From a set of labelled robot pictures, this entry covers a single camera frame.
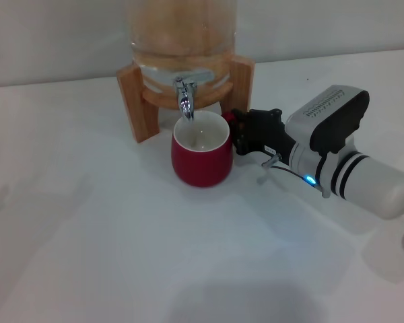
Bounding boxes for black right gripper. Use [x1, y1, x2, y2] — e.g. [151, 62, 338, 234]
[231, 108, 296, 159]

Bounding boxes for red ceramic cup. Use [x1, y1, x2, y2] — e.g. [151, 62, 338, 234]
[170, 111, 237, 186]

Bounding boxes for chrome faucet tap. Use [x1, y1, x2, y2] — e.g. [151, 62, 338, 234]
[173, 76, 198, 123]

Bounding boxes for wooden dispenser stand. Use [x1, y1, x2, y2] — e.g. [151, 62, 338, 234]
[116, 55, 256, 145]

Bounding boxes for clear glass dispenser jar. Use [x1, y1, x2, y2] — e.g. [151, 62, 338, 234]
[126, 0, 238, 102]

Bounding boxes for thin black right cable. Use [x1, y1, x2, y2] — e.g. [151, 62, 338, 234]
[261, 153, 324, 189]

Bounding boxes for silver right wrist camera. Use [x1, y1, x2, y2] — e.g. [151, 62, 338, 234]
[285, 84, 370, 156]

